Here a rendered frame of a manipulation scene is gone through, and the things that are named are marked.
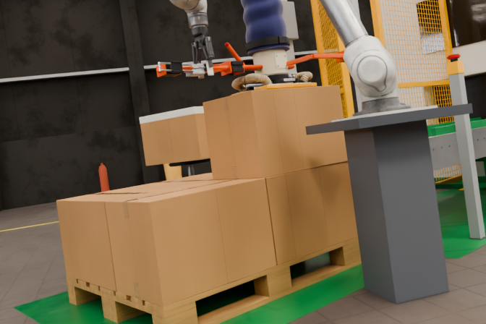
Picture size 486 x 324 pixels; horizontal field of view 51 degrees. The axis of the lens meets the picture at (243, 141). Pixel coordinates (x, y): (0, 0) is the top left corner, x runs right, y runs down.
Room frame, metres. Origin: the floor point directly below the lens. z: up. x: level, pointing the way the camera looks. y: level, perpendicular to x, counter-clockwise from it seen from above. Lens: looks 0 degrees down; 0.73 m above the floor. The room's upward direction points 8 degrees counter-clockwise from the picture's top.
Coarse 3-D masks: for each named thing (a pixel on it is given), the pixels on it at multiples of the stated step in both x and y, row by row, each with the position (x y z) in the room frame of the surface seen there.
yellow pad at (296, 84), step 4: (272, 80) 2.52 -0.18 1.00; (276, 80) 2.51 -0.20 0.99; (296, 80) 2.59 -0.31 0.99; (268, 84) 2.45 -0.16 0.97; (272, 84) 2.46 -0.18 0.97; (276, 84) 2.48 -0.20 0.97; (280, 84) 2.49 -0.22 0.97; (284, 84) 2.49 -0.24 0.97; (288, 84) 2.50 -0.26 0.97; (292, 84) 2.52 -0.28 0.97; (296, 84) 2.54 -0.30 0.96; (300, 84) 2.55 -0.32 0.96; (304, 84) 2.57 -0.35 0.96; (308, 84) 2.59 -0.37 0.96; (312, 84) 2.61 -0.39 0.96; (316, 84) 2.62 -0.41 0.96; (256, 88) 2.48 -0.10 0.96; (260, 88) 2.46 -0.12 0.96; (264, 88) 2.44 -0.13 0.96; (268, 88) 2.42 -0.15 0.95; (272, 88) 2.44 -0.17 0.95; (276, 88) 2.46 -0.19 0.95; (280, 88) 2.48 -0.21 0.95
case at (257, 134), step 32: (256, 96) 2.32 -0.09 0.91; (288, 96) 2.44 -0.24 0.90; (320, 96) 2.58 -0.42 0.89; (224, 128) 2.49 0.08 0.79; (256, 128) 2.31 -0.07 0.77; (288, 128) 2.43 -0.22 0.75; (224, 160) 2.52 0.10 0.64; (256, 160) 2.33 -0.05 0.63; (288, 160) 2.41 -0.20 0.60; (320, 160) 2.54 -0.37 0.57
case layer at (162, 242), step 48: (144, 192) 2.40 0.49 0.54; (192, 192) 2.06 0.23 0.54; (240, 192) 2.21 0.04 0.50; (288, 192) 2.39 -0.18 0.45; (336, 192) 2.60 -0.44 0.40; (96, 240) 2.34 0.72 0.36; (144, 240) 1.98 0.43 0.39; (192, 240) 2.03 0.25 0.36; (240, 240) 2.18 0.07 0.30; (288, 240) 2.36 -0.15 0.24; (336, 240) 2.57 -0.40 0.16; (144, 288) 2.03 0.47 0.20; (192, 288) 2.01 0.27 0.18
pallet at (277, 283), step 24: (288, 264) 2.35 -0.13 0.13; (336, 264) 2.64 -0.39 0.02; (72, 288) 2.63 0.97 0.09; (96, 288) 2.39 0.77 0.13; (216, 288) 2.08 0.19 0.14; (264, 288) 2.28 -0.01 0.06; (288, 288) 2.33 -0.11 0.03; (120, 312) 2.26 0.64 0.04; (144, 312) 2.33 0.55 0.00; (168, 312) 1.93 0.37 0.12; (192, 312) 2.00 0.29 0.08; (216, 312) 2.15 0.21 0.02; (240, 312) 2.15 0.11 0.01
